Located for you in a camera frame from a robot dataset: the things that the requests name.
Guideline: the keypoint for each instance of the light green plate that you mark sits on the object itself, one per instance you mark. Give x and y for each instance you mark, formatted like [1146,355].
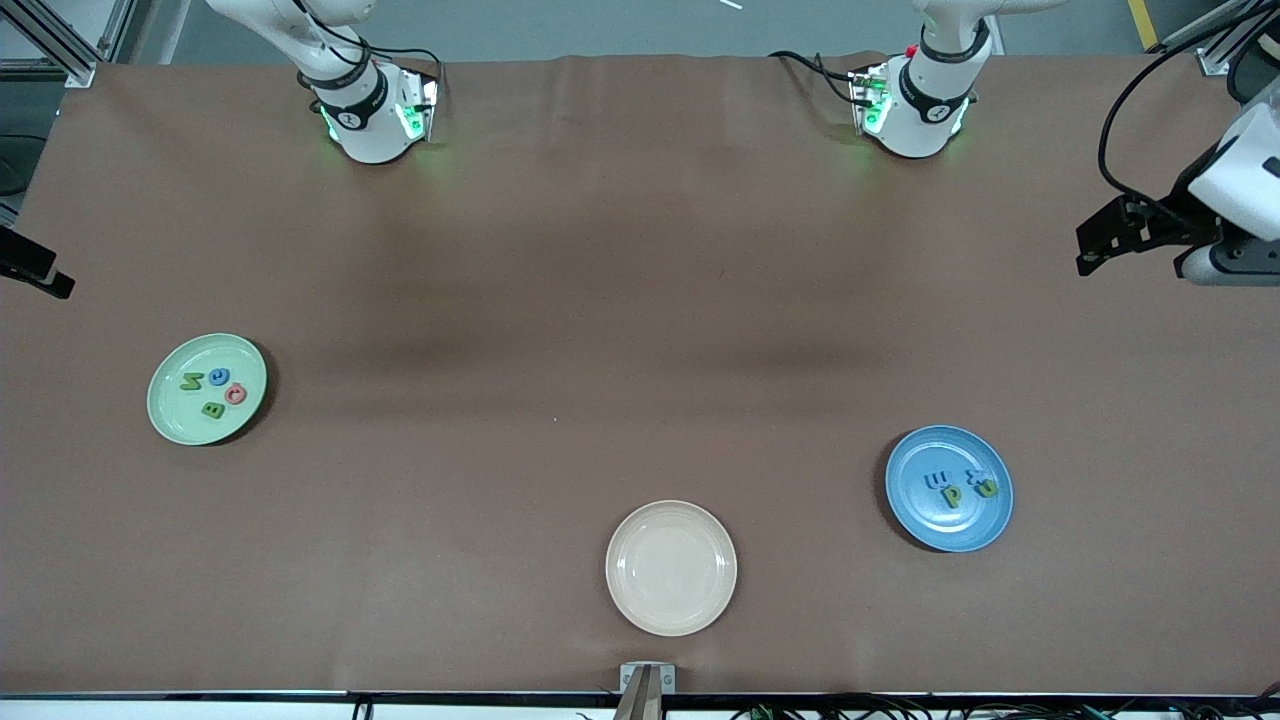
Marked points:
[190,425]

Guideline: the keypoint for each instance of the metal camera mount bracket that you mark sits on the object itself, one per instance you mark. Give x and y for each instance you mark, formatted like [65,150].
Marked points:
[647,690]

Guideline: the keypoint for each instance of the green letter B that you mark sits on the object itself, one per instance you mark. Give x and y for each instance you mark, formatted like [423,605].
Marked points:
[212,409]

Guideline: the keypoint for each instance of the metal base box green light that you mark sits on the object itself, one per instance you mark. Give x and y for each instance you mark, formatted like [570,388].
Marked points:
[418,105]
[868,100]

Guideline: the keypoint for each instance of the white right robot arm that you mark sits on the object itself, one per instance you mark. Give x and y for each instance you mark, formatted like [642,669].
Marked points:
[370,130]

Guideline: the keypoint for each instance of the cream plate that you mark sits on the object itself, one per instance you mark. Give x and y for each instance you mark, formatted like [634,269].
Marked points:
[671,568]

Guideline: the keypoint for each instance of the blue letter C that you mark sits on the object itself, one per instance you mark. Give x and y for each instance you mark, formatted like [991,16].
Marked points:
[212,378]

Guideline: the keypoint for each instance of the green letter p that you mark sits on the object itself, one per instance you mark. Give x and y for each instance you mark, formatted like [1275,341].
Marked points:
[953,494]

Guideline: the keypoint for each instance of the blue plate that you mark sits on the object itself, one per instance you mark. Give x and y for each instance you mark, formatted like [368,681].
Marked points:
[930,525]

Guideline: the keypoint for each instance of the brown table cover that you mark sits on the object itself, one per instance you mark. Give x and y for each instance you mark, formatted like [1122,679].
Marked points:
[640,250]

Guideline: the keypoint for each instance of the green letter N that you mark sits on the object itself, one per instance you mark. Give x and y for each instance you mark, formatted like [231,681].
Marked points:
[192,380]

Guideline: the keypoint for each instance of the blue letter m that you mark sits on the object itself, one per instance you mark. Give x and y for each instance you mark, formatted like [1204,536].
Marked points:
[937,480]

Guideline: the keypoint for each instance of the aluminium frame profile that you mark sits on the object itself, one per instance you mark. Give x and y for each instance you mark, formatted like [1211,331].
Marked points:
[70,60]
[1215,60]

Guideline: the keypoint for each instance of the green letter u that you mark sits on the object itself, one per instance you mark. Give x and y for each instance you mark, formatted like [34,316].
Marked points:
[981,489]

